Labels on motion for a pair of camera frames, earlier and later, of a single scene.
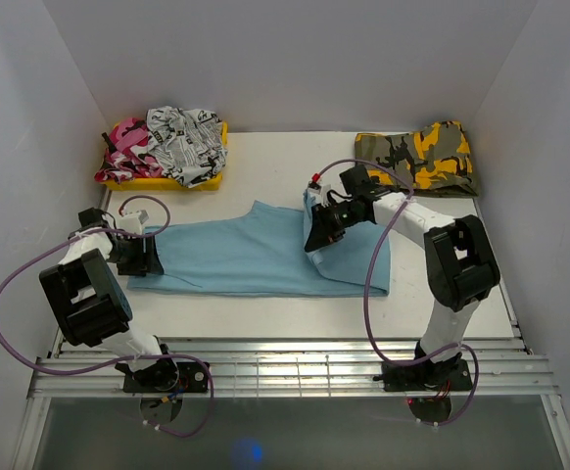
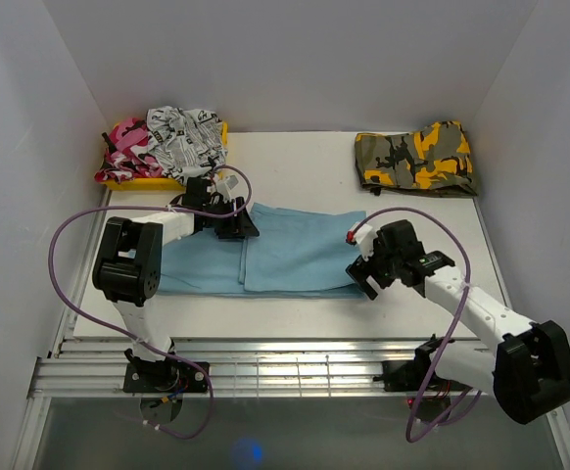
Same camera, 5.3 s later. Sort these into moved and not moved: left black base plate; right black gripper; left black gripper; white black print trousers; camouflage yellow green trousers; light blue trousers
Moved: left black gripper; right black gripper
Not moved: light blue trousers; white black print trousers; camouflage yellow green trousers; left black base plate
